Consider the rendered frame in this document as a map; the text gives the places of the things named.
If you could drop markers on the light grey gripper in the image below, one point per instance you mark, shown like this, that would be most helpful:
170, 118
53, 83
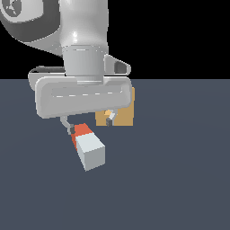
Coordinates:
81, 95

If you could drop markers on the red and white peg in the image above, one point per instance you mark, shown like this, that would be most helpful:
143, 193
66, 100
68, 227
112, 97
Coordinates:
87, 146

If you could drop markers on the tan box with hole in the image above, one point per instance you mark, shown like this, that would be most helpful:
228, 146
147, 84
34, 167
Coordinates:
123, 115

